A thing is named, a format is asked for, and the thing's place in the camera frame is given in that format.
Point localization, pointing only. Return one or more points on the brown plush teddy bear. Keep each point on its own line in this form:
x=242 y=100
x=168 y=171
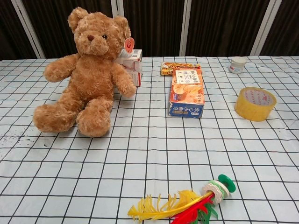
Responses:
x=88 y=77

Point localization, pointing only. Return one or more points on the white black grid tablecloth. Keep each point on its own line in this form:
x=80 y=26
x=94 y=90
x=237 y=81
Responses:
x=149 y=151

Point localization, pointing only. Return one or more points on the orange blue snack box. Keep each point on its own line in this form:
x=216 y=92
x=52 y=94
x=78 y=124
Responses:
x=187 y=93

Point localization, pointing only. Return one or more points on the white red carton box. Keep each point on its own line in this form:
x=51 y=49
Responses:
x=135 y=67

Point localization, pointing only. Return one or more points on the yellow red flat box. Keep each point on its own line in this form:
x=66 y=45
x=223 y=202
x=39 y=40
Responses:
x=168 y=67

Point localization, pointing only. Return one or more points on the orange ear hang tag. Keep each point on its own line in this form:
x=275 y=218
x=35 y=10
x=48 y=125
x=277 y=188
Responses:
x=129 y=45

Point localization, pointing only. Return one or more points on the small white plastic jar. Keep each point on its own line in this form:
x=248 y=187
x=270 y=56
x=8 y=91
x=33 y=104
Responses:
x=237 y=65

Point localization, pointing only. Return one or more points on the feather shuttlecock with green discs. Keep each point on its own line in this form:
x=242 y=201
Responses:
x=187 y=205

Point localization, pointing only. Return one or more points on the yellow packing tape roll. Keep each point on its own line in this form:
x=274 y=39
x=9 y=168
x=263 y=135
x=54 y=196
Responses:
x=254 y=105

